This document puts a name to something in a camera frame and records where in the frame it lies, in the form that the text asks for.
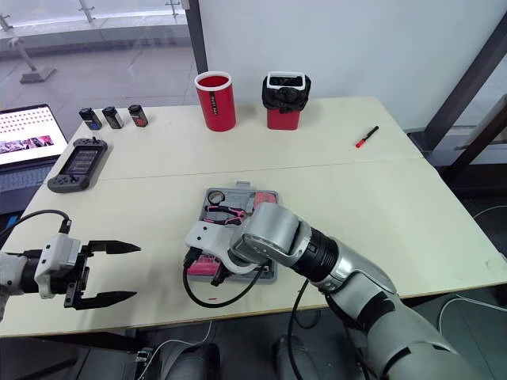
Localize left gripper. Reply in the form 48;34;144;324
63;239;142;311

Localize pink and black pliers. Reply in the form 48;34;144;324
203;204;246;226

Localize grey tool case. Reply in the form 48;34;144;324
185;180;280;284

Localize pink bit holder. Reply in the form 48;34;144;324
189;253;221;277

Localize grey handheld game console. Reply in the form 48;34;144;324
47;136;109;195

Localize small black bottle grey label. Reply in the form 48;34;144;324
101;105;125;130

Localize small black bottle blue label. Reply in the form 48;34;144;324
78;107;103;131

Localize small black bottle red label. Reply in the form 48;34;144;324
127;103;150;129

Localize laptop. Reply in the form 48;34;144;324
0;103;70;215

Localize red cylindrical cup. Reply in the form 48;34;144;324
193;70;238;133

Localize red bin with black bag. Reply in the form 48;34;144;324
261;70;312;131

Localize black cable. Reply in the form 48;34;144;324
0;209;74;243
181;247;308;380

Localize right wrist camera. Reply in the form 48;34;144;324
185;222;259;275

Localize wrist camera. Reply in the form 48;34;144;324
33;233;82;300
185;222;259;275

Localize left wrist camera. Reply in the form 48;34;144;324
33;233;82;300

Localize white cable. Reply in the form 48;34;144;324
141;319;213;375
434;293;507;330
472;204;507;223

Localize red-handled screwdriver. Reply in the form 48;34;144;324
354;125;380;150

